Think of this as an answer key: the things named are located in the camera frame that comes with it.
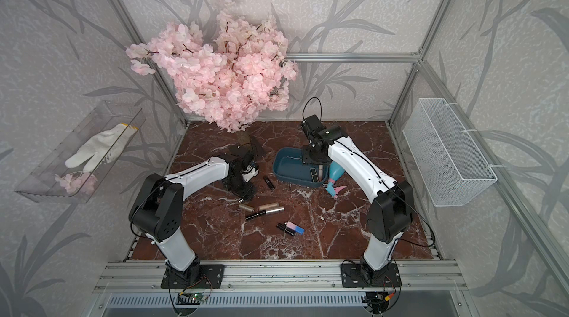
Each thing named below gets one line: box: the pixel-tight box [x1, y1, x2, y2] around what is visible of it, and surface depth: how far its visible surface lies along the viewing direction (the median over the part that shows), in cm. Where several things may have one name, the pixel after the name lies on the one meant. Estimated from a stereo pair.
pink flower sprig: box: [54, 171, 98, 195], surface depth 60 cm
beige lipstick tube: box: [258, 202, 280, 211], surface depth 91 cm
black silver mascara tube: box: [245, 206, 286, 220], surface depth 88 cm
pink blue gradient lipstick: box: [284, 220, 305, 235], surface depth 85 cm
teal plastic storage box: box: [272, 146, 329, 188], surface depth 103 cm
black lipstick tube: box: [276, 222, 296, 237], surface depth 84 cm
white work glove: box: [65, 122, 140, 172], surface depth 68 cm
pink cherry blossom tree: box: [125, 0, 299, 149], surface depth 67 cm
